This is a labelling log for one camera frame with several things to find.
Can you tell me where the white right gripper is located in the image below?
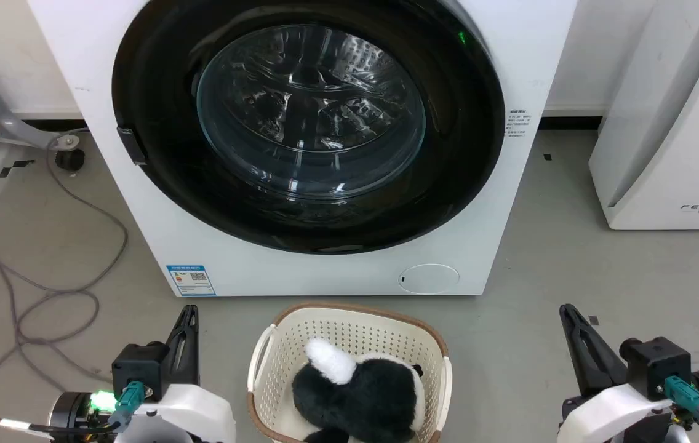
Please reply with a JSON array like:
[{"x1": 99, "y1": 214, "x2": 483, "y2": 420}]
[{"x1": 557, "y1": 303, "x2": 675, "y2": 443}]

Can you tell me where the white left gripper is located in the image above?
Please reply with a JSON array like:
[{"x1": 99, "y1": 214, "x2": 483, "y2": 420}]
[{"x1": 113, "y1": 305, "x2": 237, "y2": 443}]

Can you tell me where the white front-load washing machine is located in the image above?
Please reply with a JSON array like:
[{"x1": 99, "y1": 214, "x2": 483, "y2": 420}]
[{"x1": 27, "y1": 0, "x2": 579, "y2": 298}]

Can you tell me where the black round washer door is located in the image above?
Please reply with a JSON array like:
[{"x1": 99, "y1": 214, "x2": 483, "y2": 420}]
[{"x1": 111, "y1": 0, "x2": 506, "y2": 255}]

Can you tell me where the blue energy label sticker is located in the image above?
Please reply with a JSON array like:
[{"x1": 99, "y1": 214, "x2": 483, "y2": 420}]
[{"x1": 166, "y1": 265, "x2": 217, "y2": 297}]

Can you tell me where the cream perforated laundry basket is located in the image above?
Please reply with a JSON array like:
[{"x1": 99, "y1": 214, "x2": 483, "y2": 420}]
[{"x1": 247, "y1": 302, "x2": 453, "y2": 443}]

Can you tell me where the round white filter cover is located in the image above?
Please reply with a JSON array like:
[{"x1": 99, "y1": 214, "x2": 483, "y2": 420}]
[{"x1": 399, "y1": 263, "x2": 460, "y2": 295}]

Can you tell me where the black and white plush toy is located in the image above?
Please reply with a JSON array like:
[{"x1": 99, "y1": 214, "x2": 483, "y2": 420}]
[{"x1": 291, "y1": 338, "x2": 426, "y2": 443}]

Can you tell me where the black caster wheel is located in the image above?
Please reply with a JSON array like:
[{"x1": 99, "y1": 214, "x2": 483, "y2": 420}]
[{"x1": 55, "y1": 148, "x2": 86, "y2": 172}]

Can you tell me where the white air purifier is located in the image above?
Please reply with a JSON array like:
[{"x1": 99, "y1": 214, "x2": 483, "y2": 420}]
[{"x1": 588, "y1": 0, "x2": 699, "y2": 231}]

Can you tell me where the left teal plug black cable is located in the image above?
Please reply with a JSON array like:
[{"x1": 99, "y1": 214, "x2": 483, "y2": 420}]
[{"x1": 0, "y1": 381, "x2": 145, "y2": 443}]

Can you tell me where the grey floor cable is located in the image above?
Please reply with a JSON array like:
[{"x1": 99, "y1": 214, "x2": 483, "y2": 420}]
[{"x1": 0, "y1": 130, "x2": 129, "y2": 426}]

